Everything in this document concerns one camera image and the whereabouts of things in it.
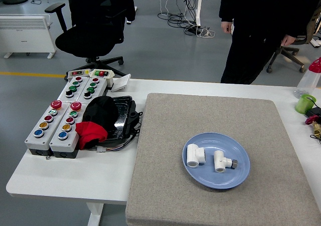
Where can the white desk foot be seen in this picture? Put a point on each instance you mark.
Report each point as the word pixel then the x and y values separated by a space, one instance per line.
pixel 131 21

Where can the person's left hand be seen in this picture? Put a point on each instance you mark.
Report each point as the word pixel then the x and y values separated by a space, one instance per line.
pixel 288 40

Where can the green cup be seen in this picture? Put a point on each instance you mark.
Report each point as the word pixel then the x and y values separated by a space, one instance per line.
pixel 301 105

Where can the cream green-red switch box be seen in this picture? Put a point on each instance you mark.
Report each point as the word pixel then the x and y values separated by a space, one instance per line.
pixel 101 73

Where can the person in dark clothes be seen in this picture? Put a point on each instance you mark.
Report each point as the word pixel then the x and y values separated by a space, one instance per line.
pixel 250 23

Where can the clear bottle red cap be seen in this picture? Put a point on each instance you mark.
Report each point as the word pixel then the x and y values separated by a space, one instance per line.
pixel 307 83

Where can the blue plate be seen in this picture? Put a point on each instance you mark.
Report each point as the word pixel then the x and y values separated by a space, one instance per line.
pixel 225 178

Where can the grey labelled switch box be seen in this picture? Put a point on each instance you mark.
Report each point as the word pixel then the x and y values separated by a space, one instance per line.
pixel 76 73

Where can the person's right hand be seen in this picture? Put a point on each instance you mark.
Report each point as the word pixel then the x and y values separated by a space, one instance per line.
pixel 227 27

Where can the white flat wall switch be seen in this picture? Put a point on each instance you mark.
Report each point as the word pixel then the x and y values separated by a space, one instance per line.
pixel 121 83

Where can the black plastic tray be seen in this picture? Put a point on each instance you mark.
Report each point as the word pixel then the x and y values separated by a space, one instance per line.
pixel 123 120

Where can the black power adapter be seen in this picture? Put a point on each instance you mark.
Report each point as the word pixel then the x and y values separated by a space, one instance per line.
pixel 313 112

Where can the four-button control box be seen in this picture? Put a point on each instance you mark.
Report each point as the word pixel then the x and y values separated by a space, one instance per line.
pixel 64 95
pixel 99 88

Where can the grey-brown mat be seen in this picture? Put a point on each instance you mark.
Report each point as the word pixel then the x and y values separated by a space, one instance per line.
pixel 163 161

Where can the white table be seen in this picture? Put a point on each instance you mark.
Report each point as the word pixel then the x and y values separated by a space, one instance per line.
pixel 75 176

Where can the white desk leg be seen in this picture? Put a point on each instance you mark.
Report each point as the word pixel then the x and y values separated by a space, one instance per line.
pixel 199 5

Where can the black bracket device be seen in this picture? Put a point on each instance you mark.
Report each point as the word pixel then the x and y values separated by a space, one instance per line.
pixel 133 114

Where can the white tee pipe metal fitting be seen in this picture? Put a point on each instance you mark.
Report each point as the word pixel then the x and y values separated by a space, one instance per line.
pixel 220 162

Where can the black office chair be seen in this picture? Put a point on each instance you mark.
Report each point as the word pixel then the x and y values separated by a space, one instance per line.
pixel 82 40
pixel 286 51

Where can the red cloth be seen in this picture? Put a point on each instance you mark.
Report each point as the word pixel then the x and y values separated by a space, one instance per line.
pixel 87 132

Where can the white panel heater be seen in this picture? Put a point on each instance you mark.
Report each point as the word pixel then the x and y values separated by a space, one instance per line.
pixel 22 35

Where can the black cloth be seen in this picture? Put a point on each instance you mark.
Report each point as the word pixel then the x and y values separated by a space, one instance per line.
pixel 100 110

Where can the large white tee pipe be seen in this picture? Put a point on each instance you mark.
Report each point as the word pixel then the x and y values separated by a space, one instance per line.
pixel 193 155

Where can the five-button control box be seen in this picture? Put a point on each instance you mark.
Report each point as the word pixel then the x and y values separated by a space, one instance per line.
pixel 56 143
pixel 32 142

